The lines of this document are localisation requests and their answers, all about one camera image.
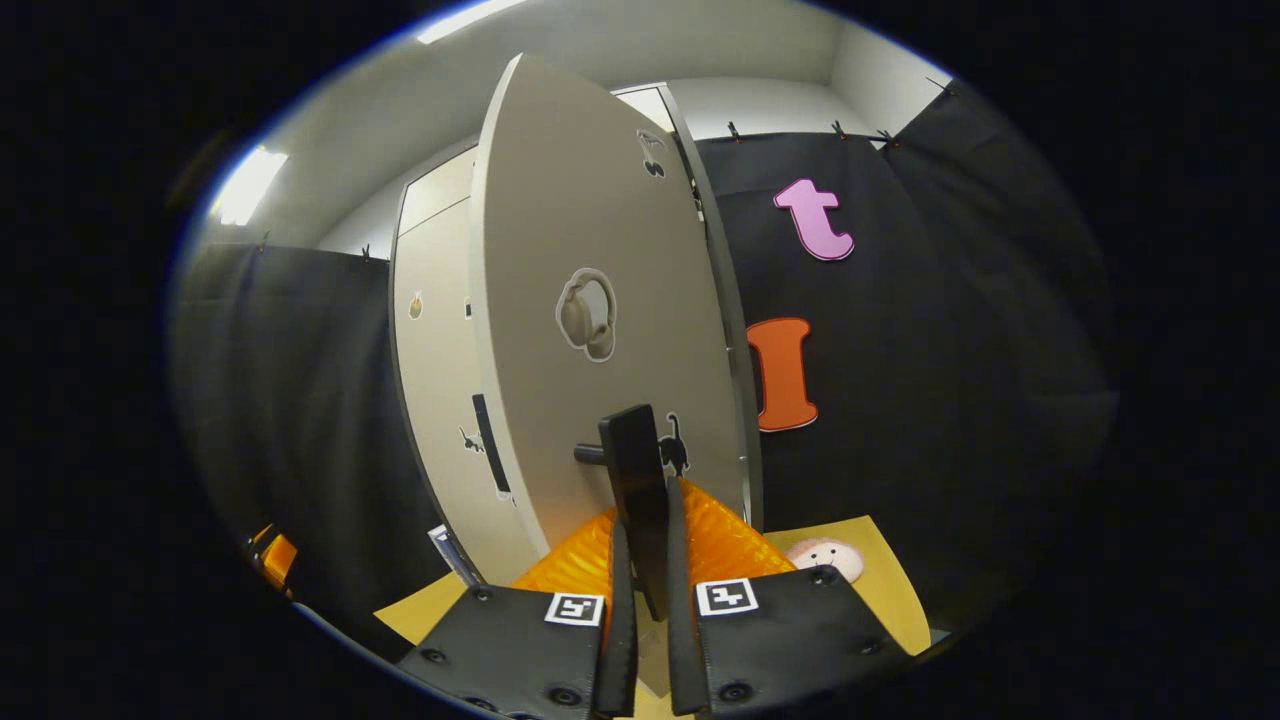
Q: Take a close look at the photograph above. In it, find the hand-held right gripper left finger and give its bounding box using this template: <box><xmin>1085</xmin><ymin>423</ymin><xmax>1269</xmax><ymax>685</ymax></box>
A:
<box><xmin>395</xmin><ymin>505</ymin><xmax>641</xmax><ymax>720</ymax></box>

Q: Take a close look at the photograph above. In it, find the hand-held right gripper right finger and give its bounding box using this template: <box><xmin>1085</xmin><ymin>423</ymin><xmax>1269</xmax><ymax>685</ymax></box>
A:
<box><xmin>665</xmin><ymin>478</ymin><xmax>911</xmax><ymax>719</ymax></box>

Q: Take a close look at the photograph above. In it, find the cabinet door with camera sticker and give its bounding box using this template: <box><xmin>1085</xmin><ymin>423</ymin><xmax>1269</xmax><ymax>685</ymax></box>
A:
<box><xmin>390</xmin><ymin>195</ymin><xmax>551</xmax><ymax>586</ymax></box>

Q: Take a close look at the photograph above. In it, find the beige double-door shoe cabinet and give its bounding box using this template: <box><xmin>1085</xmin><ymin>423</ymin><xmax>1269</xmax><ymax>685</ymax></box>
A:
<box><xmin>388</xmin><ymin>82</ymin><xmax>766</xmax><ymax>591</ymax></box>

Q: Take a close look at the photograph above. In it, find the cabinet door with headphone sticker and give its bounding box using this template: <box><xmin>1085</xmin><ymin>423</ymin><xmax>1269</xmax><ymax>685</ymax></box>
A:
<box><xmin>470</xmin><ymin>52</ymin><xmax>766</xmax><ymax>591</ymax></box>

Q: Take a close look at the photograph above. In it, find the pink plush toy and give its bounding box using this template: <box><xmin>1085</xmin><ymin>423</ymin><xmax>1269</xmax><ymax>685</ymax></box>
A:
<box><xmin>785</xmin><ymin>538</ymin><xmax>866</xmax><ymax>584</ymax></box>

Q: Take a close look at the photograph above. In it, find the yellow wooden floor mat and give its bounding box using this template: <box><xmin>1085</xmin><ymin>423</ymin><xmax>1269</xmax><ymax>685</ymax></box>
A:
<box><xmin>375</xmin><ymin>515</ymin><xmax>931</xmax><ymax>720</ymax></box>

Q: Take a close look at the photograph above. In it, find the black backdrop cloth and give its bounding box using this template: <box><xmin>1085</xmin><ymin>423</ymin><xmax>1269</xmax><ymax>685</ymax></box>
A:
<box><xmin>170</xmin><ymin>75</ymin><xmax>1121</xmax><ymax>641</ymax></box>

